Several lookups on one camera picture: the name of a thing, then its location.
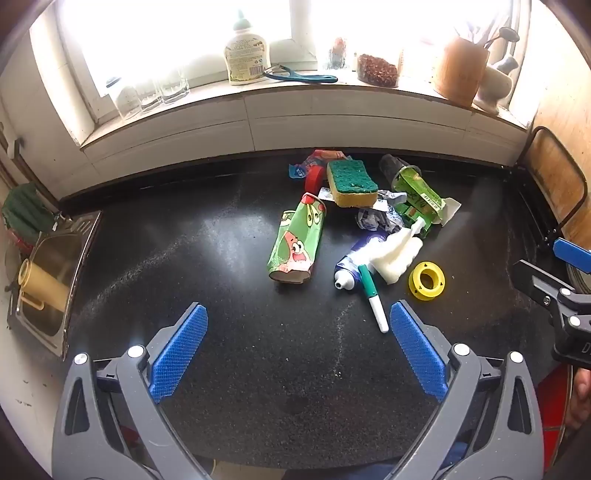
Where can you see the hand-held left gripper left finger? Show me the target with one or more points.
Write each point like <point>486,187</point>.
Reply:
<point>182,350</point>

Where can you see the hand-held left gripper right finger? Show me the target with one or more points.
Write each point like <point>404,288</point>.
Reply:
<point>418,350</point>

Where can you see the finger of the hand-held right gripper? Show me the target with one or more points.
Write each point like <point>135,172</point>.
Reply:
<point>531,277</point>
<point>568,250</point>

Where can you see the blue toothpaste tube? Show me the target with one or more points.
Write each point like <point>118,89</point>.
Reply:
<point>351,270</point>

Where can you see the person's right hand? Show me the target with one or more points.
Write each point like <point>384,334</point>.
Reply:
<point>581,401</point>

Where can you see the black metal rack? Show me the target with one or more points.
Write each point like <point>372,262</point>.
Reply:
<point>551,230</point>

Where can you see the yellow plastic spool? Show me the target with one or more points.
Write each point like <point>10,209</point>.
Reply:
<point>413,287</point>

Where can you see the green marker pen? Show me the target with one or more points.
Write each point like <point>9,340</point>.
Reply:
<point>369,286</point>

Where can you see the small plywood board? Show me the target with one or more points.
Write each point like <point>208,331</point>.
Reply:
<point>549,170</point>

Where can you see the large wooden cutting board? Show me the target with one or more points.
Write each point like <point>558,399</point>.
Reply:
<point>568,115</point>

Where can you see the crumpled silver wrapper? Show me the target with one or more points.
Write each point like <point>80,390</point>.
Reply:
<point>376,220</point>

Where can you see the crushed green carton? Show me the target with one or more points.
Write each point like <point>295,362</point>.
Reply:
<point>415,194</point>

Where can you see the yellow plastic cup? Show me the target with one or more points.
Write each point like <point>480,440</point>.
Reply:
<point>44,284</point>

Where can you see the steel sink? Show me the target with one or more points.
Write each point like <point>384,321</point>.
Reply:
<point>51,258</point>

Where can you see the white stone mortar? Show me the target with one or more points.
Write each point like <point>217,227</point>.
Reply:
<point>491,90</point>

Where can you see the dark plastic cup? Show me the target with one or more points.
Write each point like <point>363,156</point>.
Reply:
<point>392,166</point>

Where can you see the green yellow sponge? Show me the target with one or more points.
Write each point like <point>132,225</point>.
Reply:
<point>351,180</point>

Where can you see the grey pestle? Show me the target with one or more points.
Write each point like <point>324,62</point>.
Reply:
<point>507,64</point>

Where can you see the red plastic lid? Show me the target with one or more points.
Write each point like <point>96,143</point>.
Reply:
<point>316,180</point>

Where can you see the wooden utensil holder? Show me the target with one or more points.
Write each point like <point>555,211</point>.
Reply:
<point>459,74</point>

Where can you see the green cloth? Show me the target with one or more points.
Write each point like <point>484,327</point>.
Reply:
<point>25,212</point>

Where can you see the blue red snack wrapper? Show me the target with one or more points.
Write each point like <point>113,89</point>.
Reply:
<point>307,164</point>

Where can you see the bundle of kitchen utensils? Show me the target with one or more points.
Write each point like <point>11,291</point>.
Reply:
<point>501,34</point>

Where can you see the clear drinking glass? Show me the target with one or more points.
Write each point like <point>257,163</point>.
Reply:
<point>127,104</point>
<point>150,97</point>
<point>174,87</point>

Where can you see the jar of dried chili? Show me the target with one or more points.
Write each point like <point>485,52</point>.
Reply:
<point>377,70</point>

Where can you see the small glass jar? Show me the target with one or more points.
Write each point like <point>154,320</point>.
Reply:
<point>340,55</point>

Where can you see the white soap bottle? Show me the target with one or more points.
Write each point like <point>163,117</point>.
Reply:
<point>244,55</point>

